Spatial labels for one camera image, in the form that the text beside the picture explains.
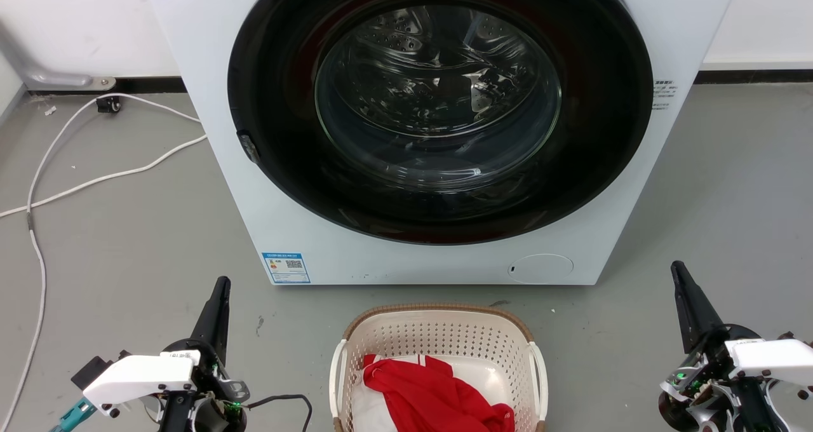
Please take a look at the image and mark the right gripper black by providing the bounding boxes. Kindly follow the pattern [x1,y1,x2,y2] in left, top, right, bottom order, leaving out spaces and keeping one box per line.
[658,260,772,432]

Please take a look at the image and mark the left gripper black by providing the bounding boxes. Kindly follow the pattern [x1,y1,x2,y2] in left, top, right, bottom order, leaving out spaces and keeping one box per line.
[159,276,250,432]

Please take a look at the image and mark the beige perforated laundry basket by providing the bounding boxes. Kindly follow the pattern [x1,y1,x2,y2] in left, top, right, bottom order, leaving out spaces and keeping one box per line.
[329,303,549,432]

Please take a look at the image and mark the blue energy label sticker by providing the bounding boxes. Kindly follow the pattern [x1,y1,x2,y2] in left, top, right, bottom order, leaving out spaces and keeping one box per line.
[262,252,311,285]

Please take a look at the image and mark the white front-load washing machine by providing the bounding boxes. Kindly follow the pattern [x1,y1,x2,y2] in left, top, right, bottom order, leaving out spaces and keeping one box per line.
[140,0,744,287]

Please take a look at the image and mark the round white filter cover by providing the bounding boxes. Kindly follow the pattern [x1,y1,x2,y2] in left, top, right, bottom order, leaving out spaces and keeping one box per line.
[507,253,575,285]

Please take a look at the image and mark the teal connector piece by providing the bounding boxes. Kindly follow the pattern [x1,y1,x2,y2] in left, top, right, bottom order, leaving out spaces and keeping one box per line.
[50,397,97,432]

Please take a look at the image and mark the white garment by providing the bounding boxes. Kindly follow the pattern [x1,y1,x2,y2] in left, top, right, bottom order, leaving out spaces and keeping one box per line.
[351,354,513,432]

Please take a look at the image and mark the small black text sticker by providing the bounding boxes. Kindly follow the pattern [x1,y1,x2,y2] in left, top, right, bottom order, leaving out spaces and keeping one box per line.
[652,80,678,111]

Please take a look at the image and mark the red garment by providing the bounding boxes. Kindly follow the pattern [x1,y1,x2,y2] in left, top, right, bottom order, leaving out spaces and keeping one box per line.
[362,354,516,432]

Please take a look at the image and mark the black round glass washer door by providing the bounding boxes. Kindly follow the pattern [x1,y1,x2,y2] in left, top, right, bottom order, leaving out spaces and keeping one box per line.
[227,0,655,246]

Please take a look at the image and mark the thin black left gripper cable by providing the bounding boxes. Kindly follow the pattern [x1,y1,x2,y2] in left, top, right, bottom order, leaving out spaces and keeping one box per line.
[245,393,314,432]

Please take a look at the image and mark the thick white power cable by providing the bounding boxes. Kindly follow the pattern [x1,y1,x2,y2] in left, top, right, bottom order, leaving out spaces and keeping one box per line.
[0,133,208,220]

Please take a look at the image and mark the thin white looping hose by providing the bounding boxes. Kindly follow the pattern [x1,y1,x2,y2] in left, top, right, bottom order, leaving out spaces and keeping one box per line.
[0,93,202,429]

